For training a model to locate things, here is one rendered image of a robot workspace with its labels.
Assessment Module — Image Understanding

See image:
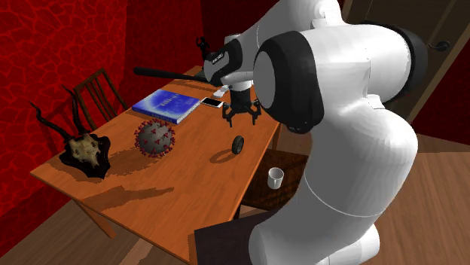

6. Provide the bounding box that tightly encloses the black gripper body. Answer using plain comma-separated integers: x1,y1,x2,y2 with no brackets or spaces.
230,89,255,114

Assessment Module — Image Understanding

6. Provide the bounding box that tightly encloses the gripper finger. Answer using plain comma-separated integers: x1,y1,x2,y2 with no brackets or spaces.
246,100,263,126
221,102,237,128

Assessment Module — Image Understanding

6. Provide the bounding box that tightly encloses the white smartphone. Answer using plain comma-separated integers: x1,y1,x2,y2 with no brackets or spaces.
200,96,225,109

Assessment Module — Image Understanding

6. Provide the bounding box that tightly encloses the small white box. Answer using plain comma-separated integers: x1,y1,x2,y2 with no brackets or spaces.
212,84,230,99

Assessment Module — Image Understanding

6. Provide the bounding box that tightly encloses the small black wheel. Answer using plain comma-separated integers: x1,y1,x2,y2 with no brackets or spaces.
230,135,246,155

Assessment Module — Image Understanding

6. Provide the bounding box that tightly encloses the blue book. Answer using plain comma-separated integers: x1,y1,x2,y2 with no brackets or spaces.
131,88,203,126

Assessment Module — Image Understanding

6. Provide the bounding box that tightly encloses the small black figure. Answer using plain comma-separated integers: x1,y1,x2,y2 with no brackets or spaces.
196,36,212,62

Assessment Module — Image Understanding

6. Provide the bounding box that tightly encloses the white cup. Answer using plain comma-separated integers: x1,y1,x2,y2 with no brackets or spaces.
267,166,285,190

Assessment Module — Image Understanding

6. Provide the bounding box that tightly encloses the black baseball bat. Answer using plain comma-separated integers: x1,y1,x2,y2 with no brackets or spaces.
133,66,210,84

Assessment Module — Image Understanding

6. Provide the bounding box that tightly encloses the wooden table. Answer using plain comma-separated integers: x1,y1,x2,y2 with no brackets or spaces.
29,65,284,265

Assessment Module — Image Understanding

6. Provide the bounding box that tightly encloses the grey spiky virus ball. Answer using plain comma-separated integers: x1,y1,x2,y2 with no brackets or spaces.
133,118,177,158

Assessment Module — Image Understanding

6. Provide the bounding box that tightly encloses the dark wooden stool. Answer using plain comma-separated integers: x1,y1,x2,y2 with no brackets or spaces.
240,148,310,212

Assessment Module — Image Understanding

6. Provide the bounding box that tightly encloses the wooden slat-back chair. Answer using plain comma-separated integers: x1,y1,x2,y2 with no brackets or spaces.
72,66,130,134

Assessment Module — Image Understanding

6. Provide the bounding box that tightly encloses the dark robot stand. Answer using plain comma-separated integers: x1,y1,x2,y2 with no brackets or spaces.
193,210,282,265

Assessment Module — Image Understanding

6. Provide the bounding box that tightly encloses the antlered skull on black plaque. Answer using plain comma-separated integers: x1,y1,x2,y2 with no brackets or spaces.
29,84,112,181

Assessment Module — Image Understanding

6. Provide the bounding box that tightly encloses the dark wooden door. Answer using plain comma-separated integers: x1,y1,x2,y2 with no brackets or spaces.
341,0,470,124

